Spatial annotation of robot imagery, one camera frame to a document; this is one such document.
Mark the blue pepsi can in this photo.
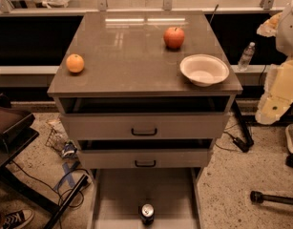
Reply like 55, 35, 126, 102
139, 203, 155, 225

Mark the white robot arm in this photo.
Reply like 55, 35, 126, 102
255, 0, 293, 125

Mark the grey drawer cabinet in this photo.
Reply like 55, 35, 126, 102
46, 10, 243, 174

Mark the open bottom drawer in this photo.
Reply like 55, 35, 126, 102
87, 168, 201, 229

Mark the white paper bowl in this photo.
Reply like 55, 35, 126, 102
179, 54, 229, 87

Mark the red apple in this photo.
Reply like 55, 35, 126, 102
163, 27, 185, 49

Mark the orange fruit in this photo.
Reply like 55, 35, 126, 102
66, 53, 84, 73

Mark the blue tape cross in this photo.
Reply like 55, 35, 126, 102
53, 161, 80, 191

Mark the black tripod leg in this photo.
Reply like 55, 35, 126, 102
232, 101, 254, 153

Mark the clear water bottle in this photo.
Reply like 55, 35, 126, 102
238, 42, 255, 72

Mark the dark chair at left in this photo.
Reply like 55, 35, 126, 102
0, 94, 88, 229

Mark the black pole on floor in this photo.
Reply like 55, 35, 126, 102
250, 191, 293, 205

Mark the grey shoe at right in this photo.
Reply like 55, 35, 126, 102
285, 124, 293, 154

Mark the black converse sneaker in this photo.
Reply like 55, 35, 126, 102
0, 209, 34, 229

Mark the top drawer with handle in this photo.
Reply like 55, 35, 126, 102
60, 114, 229, 140

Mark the drawer with handle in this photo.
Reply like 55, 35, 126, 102
77, 149, 212, 169
60, 114, 229, 140

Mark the middle drawer with handle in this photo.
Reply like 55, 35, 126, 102
77, 149, 212, 169

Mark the wire basket on floor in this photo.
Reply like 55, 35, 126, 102
45, 128, 68, 153

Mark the black floor cable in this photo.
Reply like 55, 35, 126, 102
10, 159, 91, 209

